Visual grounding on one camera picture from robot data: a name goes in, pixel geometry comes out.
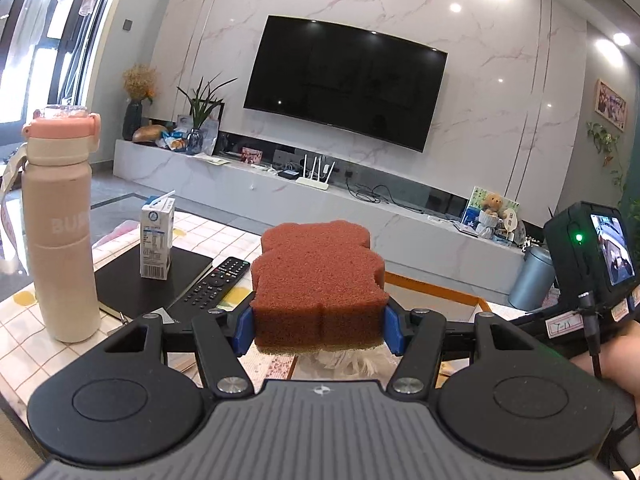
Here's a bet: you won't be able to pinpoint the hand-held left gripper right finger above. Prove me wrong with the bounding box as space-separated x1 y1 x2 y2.
382 297 543 396

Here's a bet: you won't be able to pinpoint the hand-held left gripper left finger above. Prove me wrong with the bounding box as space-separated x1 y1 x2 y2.
102 292 256 396

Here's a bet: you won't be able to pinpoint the orange cardboard box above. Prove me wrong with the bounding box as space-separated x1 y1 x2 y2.
245 272 491 386

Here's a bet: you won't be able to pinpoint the brown sponge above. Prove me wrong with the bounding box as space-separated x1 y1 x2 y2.
250 220 390 356

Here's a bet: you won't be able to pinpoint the person's right forearm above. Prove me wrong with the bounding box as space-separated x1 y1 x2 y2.
570 332 640 393

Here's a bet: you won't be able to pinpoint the white fluffy yarn item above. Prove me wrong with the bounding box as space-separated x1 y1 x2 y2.
315 351 396 376

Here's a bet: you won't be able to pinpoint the grey-blue trash can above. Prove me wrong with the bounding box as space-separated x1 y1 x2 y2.
507 245 555 311

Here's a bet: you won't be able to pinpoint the black remote control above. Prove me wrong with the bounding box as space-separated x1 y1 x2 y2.
181 256 251 313

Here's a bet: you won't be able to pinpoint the brown teddy bear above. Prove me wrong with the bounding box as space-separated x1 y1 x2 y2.
477 192 505 238

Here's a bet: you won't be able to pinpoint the printed photo board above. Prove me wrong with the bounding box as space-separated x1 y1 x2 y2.
461 186 521 241

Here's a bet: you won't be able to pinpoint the small milk carton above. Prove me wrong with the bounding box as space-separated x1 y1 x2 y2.
139 191 177 280

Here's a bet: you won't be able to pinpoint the hanging vine plant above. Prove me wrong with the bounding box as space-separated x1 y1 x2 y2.
586 121 628 191

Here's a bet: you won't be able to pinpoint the black notebook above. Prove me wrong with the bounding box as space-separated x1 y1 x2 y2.
94 247 214 321

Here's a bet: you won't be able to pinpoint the white marble television console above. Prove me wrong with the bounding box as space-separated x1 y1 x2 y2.
112 137 538 306

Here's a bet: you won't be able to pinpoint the white router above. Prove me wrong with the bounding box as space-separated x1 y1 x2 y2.
295 154 337 191

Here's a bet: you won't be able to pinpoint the beige pink-lidded water bottle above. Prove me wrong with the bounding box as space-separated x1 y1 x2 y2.
0 104 102 343

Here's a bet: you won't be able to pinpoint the snack packets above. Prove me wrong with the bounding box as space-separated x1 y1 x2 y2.
157 130 191 153

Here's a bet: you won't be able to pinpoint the brown gourd ornament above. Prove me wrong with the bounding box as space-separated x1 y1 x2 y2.
132 124 168 143

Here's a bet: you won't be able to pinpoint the white grid lemon tablecloth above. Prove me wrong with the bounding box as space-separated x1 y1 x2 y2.
0 210 271 401

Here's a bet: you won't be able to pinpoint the green plant in glass vase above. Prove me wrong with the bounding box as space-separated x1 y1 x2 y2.
176 74 238 153

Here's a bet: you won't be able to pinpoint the dried flowers in dark vase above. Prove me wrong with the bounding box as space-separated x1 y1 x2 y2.
121 64 160 141

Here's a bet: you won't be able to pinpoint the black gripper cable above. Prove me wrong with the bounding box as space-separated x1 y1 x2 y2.
582 290 602 377

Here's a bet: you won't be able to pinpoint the black cables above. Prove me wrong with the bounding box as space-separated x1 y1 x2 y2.
345 185 431 211

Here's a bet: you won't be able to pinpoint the framed wall picture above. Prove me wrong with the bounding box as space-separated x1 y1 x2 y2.
594 79 628 132

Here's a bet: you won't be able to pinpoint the black wall television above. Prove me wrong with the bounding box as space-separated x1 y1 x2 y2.
243 15 449 153

